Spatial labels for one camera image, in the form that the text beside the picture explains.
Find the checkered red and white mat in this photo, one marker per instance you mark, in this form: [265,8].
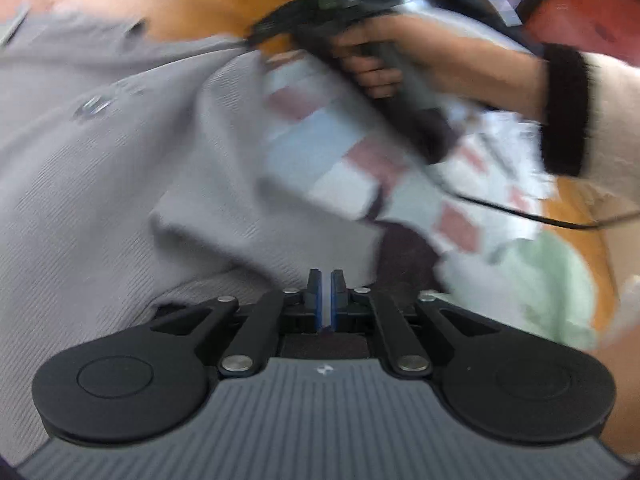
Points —
[340,180]

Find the pale green cloth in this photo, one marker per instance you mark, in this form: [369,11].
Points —
[540,285]

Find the dark cloth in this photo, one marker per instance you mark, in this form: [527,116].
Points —
[405,260]

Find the person's right forearm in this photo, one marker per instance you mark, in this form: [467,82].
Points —
[615,125]

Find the grey knit garment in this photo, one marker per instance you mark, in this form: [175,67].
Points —
[125,185]

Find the person's right hand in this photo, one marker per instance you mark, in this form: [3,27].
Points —
[475,65]

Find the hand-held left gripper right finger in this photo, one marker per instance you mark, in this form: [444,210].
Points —
[334,305]

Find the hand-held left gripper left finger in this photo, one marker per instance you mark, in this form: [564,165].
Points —
[318,305]

